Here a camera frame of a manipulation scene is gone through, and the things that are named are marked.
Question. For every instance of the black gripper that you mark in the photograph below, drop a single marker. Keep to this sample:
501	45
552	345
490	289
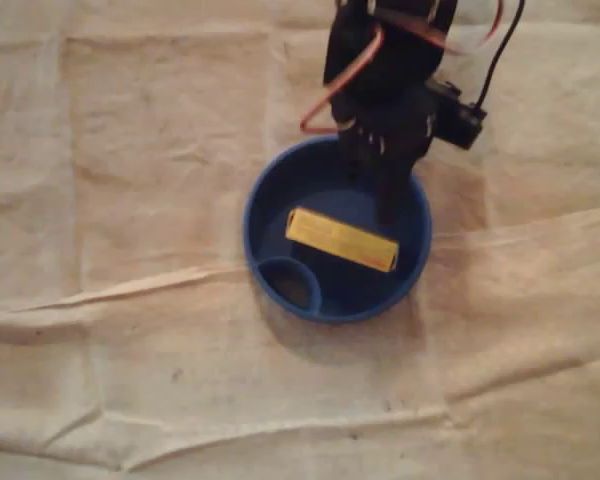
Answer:
380	145

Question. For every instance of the yellow rectangular block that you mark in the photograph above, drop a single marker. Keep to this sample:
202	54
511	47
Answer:
340	239

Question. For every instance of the blue round bowl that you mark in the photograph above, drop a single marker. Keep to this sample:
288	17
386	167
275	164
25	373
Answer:
270	210

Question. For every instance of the white wrinkled table cloth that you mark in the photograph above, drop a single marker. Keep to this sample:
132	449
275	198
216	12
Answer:
130	250

